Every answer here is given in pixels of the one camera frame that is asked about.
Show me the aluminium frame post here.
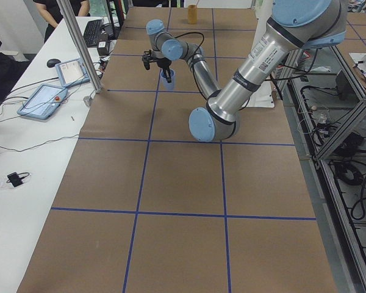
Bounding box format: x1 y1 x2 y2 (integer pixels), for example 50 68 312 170
57 0 102 93

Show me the black computer mouse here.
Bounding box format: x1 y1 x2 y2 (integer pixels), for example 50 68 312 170
46 59 61 68

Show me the small black device with cable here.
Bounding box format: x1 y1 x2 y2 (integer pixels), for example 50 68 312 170
7 172 30 187

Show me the black box on desk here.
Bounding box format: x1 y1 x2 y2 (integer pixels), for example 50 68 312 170
97 40 110 56

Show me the light blue plastic cup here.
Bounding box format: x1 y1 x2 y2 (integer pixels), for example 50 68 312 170
160 69 176 91

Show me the seated person at left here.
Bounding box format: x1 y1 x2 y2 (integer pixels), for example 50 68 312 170
0 41 30 100

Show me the black keyboard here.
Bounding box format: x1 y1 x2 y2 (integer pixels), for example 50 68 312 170
83 19 103 48

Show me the teach pendant tablet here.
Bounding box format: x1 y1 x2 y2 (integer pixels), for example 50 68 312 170
55 58 90 88
17 84 68 120

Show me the far teach pendant tablet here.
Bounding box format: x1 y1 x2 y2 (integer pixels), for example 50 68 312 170
55 58 90 88

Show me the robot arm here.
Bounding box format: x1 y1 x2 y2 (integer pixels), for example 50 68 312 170
142 1 348 142

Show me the person in black standing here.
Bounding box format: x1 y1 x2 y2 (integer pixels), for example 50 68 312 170
33 0 90 43

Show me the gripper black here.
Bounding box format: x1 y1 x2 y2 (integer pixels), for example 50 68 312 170
157 58 173 83

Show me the near teach pendant tablet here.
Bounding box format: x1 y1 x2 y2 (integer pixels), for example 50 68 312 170
17 84 68 120

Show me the wooden bamboo cup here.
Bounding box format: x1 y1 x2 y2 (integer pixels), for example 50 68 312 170
187 4 197 24

